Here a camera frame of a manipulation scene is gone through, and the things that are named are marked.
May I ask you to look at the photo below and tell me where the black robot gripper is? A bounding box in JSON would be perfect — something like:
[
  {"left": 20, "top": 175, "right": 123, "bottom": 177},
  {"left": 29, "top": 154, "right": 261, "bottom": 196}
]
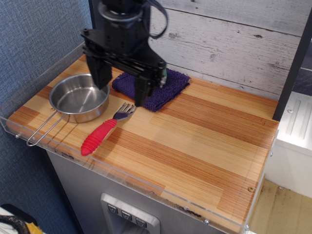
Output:
[{"left": 81, "top": 0, "right": 167, "bottom": 107}]

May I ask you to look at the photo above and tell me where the purple folded towel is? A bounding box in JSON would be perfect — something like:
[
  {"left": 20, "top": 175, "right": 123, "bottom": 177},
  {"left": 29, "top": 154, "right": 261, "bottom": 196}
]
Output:
[{"left": 112, "top": 69, "right": 190, "bottom": 112}]

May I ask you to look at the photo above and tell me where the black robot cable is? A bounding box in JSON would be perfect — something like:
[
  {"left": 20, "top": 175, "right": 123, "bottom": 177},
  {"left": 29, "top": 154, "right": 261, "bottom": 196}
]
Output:
[{"left": 146, "top": 0, "right": 169, "bottom": 39}]

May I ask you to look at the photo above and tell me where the yellow black object corner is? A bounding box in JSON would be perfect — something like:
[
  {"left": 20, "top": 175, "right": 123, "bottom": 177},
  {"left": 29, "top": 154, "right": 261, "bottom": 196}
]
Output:
[{"left": 0, "top": 204, "right": 44, "bottom": 234}]

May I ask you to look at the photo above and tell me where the black right vertical post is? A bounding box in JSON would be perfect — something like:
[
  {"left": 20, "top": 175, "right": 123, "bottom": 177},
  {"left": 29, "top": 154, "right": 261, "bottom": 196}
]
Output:
[{"left": 273, "top": 10, "right": 312, "bottom": 121}]

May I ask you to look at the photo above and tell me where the grey toy fridge cabinet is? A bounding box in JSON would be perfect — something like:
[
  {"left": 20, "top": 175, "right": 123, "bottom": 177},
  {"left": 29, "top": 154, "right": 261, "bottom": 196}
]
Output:
[{"left": 48, "top": 152, "right": 221, "bottom": 234}]

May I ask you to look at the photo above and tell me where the red handled metal fork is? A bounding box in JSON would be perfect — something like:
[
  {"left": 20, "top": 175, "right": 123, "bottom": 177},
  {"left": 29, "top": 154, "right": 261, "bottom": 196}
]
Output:
[{"left": 80, "top": 103, "right": 136, "bottom": 156}]

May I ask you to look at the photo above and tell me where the clear acrylic edge guard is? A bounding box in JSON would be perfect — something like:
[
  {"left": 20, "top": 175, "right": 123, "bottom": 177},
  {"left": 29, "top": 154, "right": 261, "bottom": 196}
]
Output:
[{"left": 0, "top": 35, "right": 280, "bottom": 234}]

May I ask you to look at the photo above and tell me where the silver dispenser button panel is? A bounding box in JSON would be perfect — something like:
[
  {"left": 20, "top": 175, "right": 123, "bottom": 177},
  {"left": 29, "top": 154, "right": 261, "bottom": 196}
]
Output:
[{"left": 100, "top": 193, "right": 161, "bottom": 234}]

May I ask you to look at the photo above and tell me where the white toy sink unit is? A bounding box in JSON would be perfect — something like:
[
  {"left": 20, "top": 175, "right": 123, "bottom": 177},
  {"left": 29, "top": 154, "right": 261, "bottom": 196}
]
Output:
[{"left": 265, "top": 92, "right": 312, "bottom": 197}]

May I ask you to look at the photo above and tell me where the green toy broccoli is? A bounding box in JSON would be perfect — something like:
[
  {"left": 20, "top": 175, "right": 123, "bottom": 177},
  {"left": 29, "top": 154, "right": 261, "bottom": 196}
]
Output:
[{"left": 161, "top": 68, "right": 167, "bottom": 85}]

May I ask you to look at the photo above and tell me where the stainless steel pot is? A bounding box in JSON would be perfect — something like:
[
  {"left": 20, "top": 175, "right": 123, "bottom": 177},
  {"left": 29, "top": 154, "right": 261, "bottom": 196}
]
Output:
[{"left": 26, "top": 74, "right": 110, "bottom": 147}]

